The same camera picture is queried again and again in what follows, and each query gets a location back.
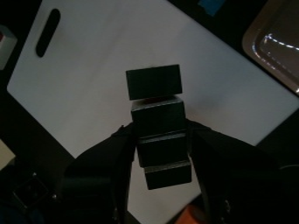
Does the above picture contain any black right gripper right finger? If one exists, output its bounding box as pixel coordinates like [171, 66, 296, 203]
[185, 118, 291, 224]

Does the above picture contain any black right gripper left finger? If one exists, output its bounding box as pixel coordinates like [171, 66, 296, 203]
[53, 122, 137, 224]

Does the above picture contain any black toy sushi piece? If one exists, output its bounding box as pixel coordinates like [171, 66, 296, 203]
[129, 96, 187, 137]
[125, 64, 183, 102]
[135, 130, 192, 168]
[143, 160, 193, 191]

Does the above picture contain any white plastic cutting board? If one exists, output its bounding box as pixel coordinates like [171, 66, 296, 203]
[5, 0, 299, 224]

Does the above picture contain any grey rectangular plate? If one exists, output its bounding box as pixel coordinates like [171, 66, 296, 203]
[241, 0, 299, 96]

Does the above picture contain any orange toy object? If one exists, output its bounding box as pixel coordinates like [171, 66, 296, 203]
[173, 202, 211, 224]

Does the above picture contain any white block with red mark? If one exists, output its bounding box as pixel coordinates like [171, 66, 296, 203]
[0, 24, 19, 71]

